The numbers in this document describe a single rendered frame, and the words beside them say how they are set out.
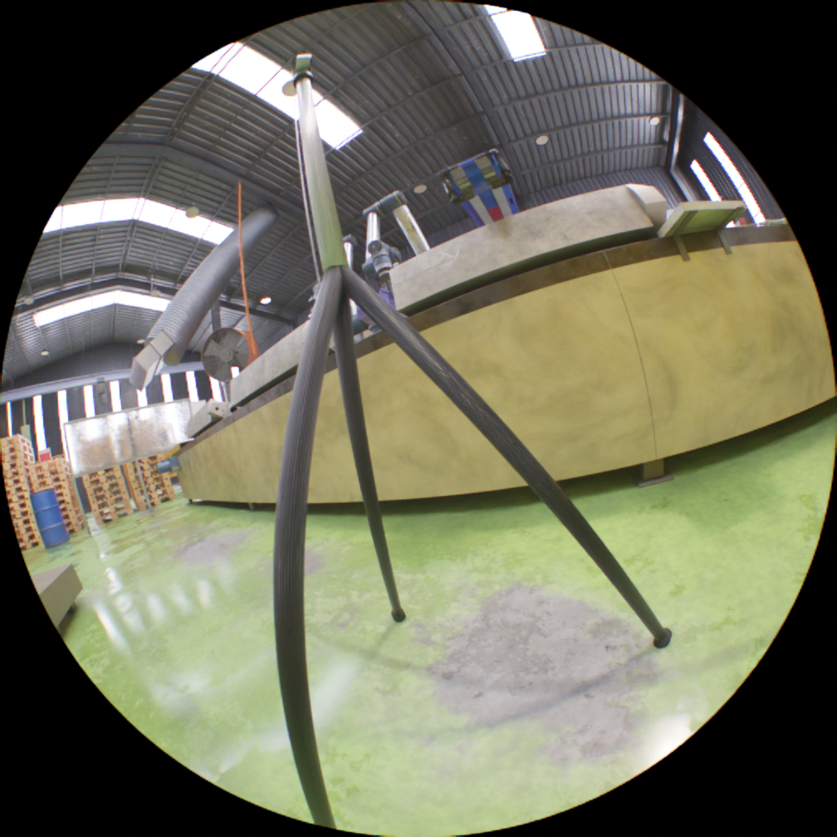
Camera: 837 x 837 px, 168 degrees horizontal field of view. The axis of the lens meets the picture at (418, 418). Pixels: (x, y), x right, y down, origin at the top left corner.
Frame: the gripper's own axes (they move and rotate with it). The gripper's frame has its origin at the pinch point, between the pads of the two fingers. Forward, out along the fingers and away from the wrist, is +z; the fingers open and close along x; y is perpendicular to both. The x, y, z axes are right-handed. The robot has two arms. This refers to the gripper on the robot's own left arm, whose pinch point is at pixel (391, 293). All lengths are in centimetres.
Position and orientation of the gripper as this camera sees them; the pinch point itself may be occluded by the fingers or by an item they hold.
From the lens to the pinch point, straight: 176.2
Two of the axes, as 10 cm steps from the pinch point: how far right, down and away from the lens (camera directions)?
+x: 8.5, -2.1, -4.9
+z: 2.7, 9.6, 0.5
